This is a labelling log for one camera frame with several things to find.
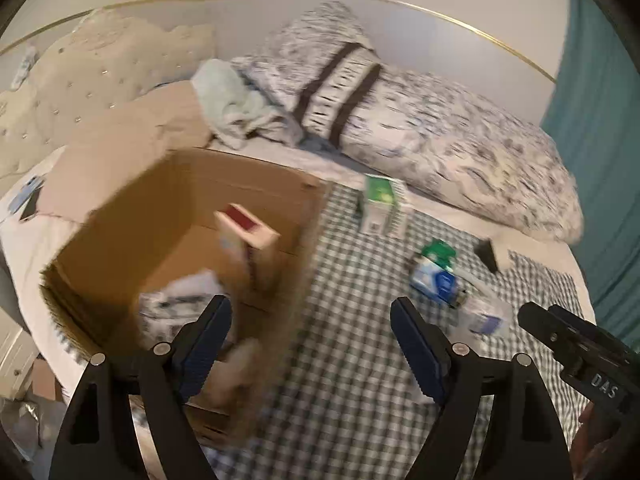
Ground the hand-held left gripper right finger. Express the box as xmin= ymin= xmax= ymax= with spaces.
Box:
xmin=390 ymin=296 xmax=574 ymax=480

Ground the white bedside cabinet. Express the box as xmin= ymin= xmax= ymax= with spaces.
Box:
xmin=0 ymin=309 xmax=39 ymax=402

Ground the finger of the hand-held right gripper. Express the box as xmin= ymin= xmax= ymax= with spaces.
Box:
xmin=517 ymin=302 xmax=640 ymax=412

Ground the black white small box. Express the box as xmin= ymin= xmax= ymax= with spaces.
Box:
xmin=475 ymin=238 xmax=501 ymax=275

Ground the floral patterned pillow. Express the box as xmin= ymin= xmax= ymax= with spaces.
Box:
xmin=230 ymin=1 xmax=585 ymax=244

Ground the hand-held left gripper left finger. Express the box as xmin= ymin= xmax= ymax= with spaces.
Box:
xmin=47 ymin=294 xmax=234 ymax=480

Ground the teal curtain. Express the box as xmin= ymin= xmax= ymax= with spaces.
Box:
xmin=540 ymin=0 xmax=640 ymax=347

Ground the beige tufted headboard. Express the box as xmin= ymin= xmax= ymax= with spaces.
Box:
xmin=0 ymin=9 xmax=219 ymax=181

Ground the blue white packet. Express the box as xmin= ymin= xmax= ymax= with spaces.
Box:
xmin=409 ymin=257 xmax=457 ymax=307

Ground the green white checked cloth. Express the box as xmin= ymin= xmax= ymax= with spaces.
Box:
xmin=200 ymin=180 xmax=599 ymax=480

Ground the green packet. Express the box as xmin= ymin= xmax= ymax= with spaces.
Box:
xmin=421 ymin=240 xmax=459 ymax=267

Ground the person's right hand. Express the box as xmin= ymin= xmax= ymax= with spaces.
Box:
xmin=571 ymin=402 xmax=608 ymax=480

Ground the green white medicine box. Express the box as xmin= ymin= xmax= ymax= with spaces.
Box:
xmin=360 ymin=173 xmax=411 ymax=240

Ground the clear plastic jar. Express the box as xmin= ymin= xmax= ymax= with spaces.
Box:
xmin=451 ymin=272 xmax=514 ymax=342

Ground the blue phone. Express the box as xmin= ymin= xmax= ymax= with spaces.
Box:
xmin=10 ymin=175 xmax=46 ymax=222

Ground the pale green towel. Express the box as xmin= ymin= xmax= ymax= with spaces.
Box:
xmin=192 ymin=58 xmax=306 ymax=150

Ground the brown cardboard box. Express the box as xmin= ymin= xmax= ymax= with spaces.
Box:
xmin=37 ymin=80 xmax=337 ymax=453

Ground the crumpled white plastic bag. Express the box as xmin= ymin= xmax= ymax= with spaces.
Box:
xmin=137 ymin=270 xmax=226 ymax=343

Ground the beige box with red end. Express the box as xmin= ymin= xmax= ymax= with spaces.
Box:
xmin=214 ymin=203 xmax=281 ymax=294

